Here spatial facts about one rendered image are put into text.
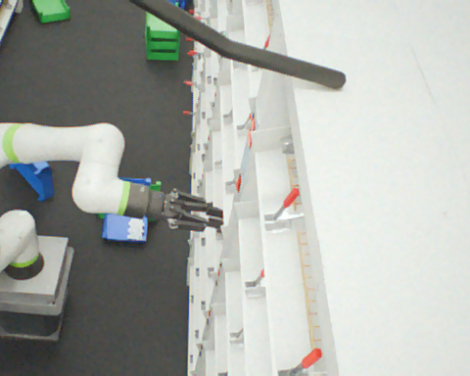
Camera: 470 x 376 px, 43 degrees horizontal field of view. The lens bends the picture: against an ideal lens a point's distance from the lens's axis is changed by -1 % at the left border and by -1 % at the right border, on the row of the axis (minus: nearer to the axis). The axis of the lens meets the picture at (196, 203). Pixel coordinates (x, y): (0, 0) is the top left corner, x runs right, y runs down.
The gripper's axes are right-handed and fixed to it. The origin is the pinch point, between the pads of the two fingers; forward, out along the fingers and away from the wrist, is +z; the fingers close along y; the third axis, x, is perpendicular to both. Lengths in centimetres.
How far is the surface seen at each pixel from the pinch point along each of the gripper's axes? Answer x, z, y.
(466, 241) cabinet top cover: 76, 1, 64
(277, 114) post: 58, -10, 25
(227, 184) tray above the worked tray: 12.5, -2.1, -0.9
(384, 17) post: 76, 2, 18
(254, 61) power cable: 75, -22, 39
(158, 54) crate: -100, -3, -215
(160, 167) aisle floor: -103, 4, -118
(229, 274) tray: 11.2, -1.9, 26.2
